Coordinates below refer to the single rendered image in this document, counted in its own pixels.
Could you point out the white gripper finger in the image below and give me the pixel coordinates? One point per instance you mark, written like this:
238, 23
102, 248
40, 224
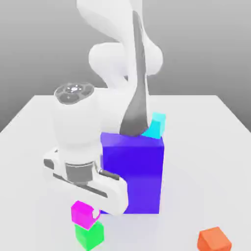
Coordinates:
96, 214

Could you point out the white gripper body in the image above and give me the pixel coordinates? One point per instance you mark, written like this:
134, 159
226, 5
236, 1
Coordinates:
115, 194

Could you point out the small magenta cube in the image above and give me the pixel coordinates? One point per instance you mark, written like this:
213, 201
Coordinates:
81, 213

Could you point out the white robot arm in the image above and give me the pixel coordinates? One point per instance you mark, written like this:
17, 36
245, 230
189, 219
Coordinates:
78, 125

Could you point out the small green cube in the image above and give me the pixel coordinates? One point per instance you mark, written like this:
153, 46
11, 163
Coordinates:
89, 238

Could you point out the small cyan cube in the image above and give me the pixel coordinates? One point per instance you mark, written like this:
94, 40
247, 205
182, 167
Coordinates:
155, 125

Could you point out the small orange cube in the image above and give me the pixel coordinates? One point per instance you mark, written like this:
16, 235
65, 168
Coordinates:
213, 240

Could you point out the large blue box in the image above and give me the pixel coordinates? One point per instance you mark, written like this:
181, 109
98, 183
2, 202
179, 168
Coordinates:
137, 166

